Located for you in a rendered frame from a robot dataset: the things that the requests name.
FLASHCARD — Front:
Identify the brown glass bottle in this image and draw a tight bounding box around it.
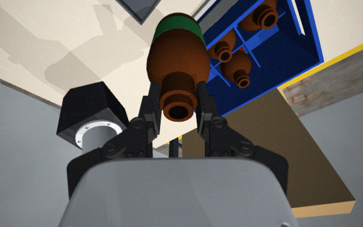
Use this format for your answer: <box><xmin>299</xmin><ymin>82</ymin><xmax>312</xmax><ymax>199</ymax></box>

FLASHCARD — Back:
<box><xmin>207</xmin><ymin>29</ymin><xmax>236</xmax><ymax>62</ymax></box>
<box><xmin>146</xmin><ymin>13</ymin><xmax>210</xmax><ymax>122</ymax></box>

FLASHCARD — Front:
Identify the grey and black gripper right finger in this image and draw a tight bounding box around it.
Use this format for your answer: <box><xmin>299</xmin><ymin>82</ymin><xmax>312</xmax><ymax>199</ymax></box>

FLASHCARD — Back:
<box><xmin>195</xmin><ymin>81</ymin><xmax>289</xmax><ymax>198</ymax></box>

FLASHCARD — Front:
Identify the orange bottle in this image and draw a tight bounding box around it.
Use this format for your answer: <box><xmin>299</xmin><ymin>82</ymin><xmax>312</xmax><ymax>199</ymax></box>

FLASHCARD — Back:
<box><xmin>237</xmin><ymin>0</ymin><xmax>279</xmax><ymax>32</ymax></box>
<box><xmin>219</xmin><ymin>47</ymin><xmax>251</xmax><ymax>88</ymax></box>

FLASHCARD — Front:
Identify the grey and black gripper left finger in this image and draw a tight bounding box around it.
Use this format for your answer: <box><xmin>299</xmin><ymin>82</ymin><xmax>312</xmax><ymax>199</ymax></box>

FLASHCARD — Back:
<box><xmin>67</xmin><ymin>81</ymin><xmax>162</xmax><ymax>199</ymax></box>

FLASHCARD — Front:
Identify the dark blue crate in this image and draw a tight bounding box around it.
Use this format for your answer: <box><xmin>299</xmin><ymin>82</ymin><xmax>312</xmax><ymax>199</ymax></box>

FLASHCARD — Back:
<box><xmin>197</xmin><ymin>0</ymin><xmax>324</xmax><ymax>117</ymax></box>

